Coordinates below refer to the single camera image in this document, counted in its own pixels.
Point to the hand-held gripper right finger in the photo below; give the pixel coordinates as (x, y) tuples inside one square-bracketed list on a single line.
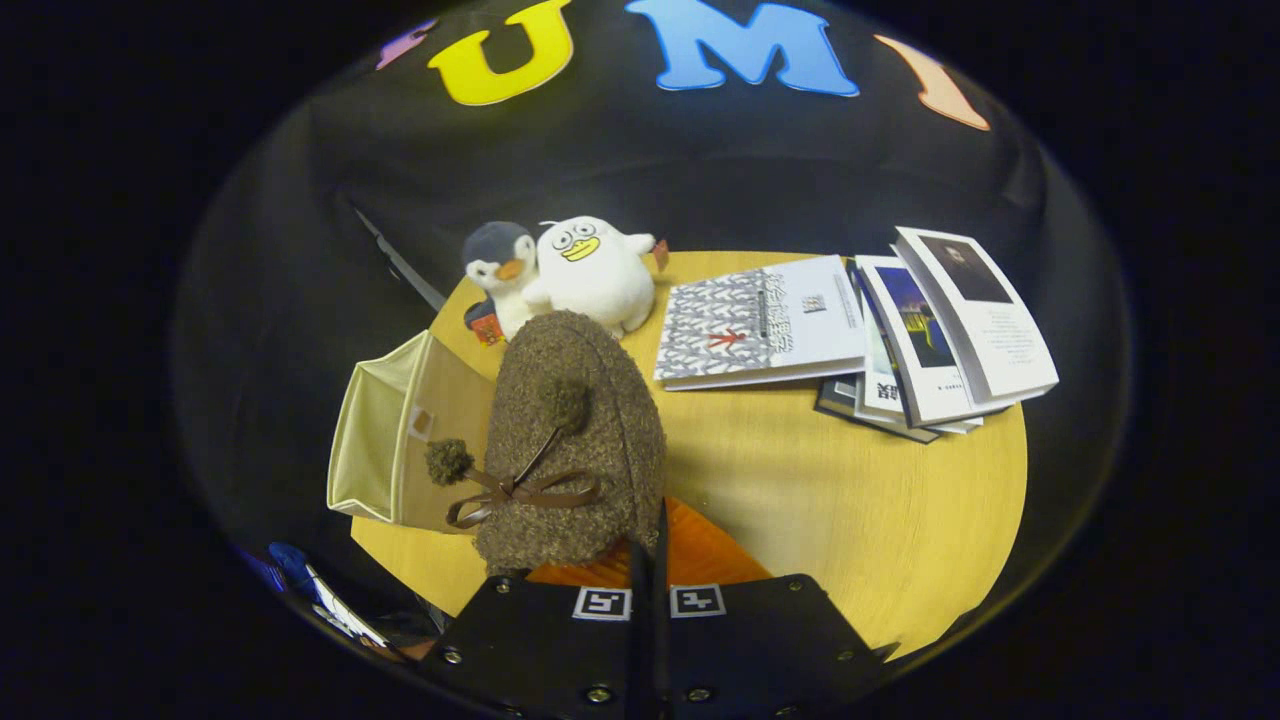
[(760, 650)]

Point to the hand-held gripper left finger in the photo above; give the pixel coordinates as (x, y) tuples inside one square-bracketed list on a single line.
[(540, 650)]

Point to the brown woolly shoe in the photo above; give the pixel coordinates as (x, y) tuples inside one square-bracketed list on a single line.
[(580, 440)]

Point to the cream fabric storage box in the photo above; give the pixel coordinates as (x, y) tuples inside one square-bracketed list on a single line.
[(375, 440)]

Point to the dark cover book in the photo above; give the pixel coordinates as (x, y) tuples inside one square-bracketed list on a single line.
[(850, 405)]

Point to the blue cloth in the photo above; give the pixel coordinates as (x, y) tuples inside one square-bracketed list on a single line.
[(288, 562)]

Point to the white book with black lettering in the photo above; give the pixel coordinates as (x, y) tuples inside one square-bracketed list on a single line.
[(882, 392)]

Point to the grey patterned book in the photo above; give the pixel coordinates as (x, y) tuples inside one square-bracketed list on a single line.
[(740, 330)]

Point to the white duck plush toy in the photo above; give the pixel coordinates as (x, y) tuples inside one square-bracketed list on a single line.
[(595, 280)]

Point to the grey penguin plush toy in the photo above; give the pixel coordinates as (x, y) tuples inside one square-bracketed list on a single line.
[(500, 270)]

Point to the white book with dark portrait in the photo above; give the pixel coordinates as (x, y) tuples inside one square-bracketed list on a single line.
[(1000, 330)]

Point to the black backdrop cloth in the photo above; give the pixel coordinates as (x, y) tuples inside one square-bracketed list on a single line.
[(280, 330)]

